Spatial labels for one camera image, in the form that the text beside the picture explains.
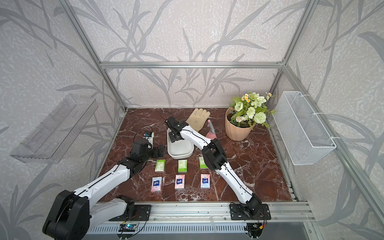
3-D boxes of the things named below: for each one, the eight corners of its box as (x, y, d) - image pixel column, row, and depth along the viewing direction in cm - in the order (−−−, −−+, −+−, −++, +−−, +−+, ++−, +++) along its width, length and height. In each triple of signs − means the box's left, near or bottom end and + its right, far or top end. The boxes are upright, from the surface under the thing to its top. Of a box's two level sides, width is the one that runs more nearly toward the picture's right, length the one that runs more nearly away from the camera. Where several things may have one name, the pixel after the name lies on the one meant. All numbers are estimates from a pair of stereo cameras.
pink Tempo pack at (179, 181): (175, 189, 83) (174, 187, 81) (176, 176, 87) (175, 174, 85) (184, 189, 83) (183, 187, 81) (185, 176, 87) (184, 174, 85)
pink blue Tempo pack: (151, 191, 82) (149, 190, 80) (153, 178, 87) (152, 176, 85) (160, 191, 82) (159, 190, 80) (163, 178, 87) (162, 176, 85)
